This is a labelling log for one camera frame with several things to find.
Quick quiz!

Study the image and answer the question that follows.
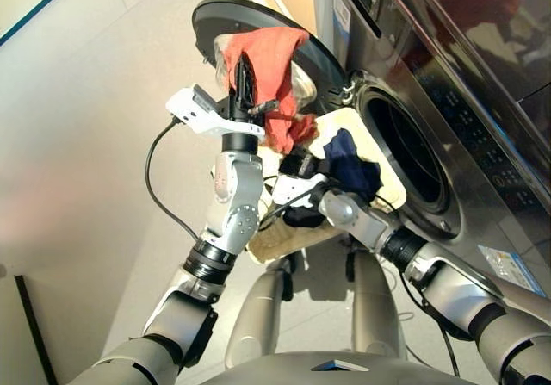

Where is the blue energy label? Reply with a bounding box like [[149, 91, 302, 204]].
[[476, 244, 548, 299]]

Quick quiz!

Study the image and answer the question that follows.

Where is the silver robot leg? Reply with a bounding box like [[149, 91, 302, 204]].
[[223, 251, 299, 369], [344, 237, 409, 361]]

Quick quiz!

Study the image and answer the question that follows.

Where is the grey washing machine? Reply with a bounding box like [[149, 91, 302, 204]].
[[312, 0, 551, 301]]

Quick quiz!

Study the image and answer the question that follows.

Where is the metal door hinge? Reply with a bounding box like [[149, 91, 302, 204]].
[[341, 73, 362, 107]]

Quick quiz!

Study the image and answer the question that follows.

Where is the grey robot torso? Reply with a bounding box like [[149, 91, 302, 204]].
[[201, 349, 503, 385]]

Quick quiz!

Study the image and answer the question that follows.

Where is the navy blue cloth garment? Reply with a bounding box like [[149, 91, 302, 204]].
[[322, 127, 384, 206]]

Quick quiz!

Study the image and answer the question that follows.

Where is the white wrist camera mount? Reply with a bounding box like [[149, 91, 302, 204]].
[[270, 171, 331, 209], [165, 83, 267, 140]]

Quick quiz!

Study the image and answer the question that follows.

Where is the pale woven laundry basket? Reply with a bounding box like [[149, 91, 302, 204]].
[[247, 107, 409, 266]]

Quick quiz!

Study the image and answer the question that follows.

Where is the round washing machine door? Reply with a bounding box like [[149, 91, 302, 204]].
[[190, 0, 348, 117]]

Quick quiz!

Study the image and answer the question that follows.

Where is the orange cloth garment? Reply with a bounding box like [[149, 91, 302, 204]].
[[213, 26, 320, 154]]

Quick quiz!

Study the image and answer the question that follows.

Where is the black-edged grey panel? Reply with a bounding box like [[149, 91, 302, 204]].
[[14, 274, 58, 385]]

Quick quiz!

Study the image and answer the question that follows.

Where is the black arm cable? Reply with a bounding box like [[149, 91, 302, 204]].
[[257, 184, 461, 377], [145, 117, 200, 242]]

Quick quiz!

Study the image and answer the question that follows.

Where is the dark grey stacked dryer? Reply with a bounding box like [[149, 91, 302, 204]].
[[378, 0, 551, 196]]

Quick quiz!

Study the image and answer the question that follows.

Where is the small blue white sticker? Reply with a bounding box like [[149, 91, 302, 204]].
[[332, 0, 352, 28]]

